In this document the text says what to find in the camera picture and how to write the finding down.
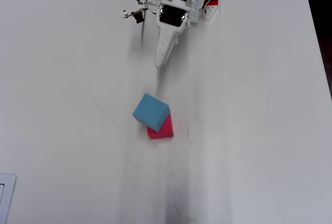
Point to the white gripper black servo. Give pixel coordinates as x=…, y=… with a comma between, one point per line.
x=171, y=16

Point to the blue foam cube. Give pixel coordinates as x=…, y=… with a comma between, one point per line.
x=150, y=112

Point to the white red robot base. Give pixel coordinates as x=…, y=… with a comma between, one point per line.
x=211, y=12

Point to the red foam cube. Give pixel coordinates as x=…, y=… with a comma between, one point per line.
x=166, y=130

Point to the silver laptop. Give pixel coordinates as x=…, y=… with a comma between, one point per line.
x=9, y=195

